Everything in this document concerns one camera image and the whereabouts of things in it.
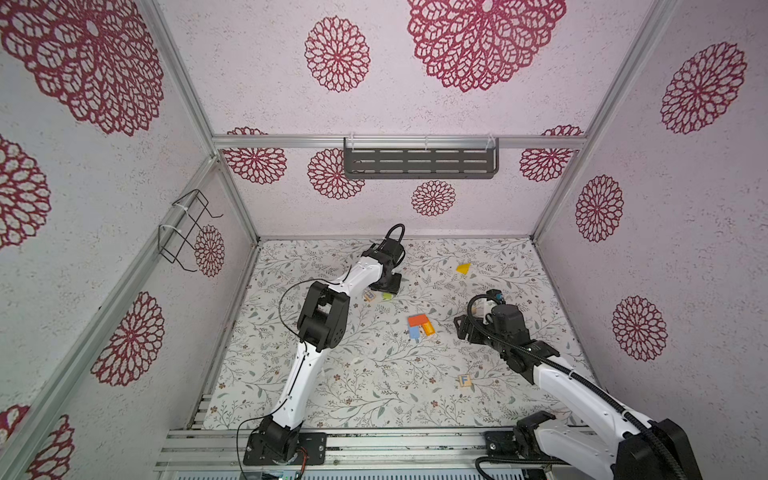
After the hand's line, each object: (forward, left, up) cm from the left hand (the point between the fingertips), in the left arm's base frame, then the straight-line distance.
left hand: (388, 291), depth 105 cm
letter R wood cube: (-2, +7, +1) cm, 7 cm away
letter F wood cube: (-32, -21, +1) cm, 38 cm away
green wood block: (-3, 0, +1) cm, 3 cm away
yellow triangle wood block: (+11, -29, -1) cm, 31 cm away
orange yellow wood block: (-15, -13, +1) cm, 20 cm away
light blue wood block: (-16, -8, 0) cm, 18 cm away
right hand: (-17, -22, +11) cm, 30 cm away
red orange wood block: (-12, -9, 0) cm, 15 cm away
